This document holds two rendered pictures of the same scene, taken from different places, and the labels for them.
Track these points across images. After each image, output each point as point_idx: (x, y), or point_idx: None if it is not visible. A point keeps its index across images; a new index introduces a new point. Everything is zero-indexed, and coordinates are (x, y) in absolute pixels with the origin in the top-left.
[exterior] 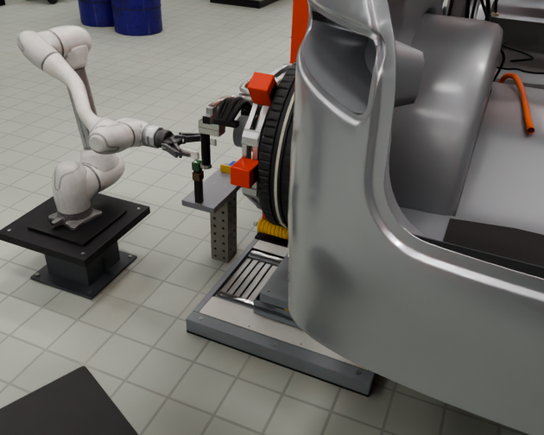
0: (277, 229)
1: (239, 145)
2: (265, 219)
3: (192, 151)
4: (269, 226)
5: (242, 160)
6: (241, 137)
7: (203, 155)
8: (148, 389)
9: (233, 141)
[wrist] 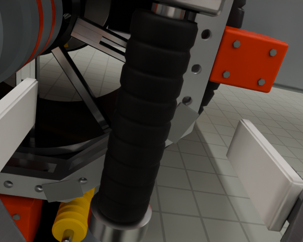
0: (90, 191)
1: None
2: (69, 209)
3: (261, 136)
4: (87, 203)
5: (240, 31)
6: (20, 27)
7: (159, 163)
8: None
9: None
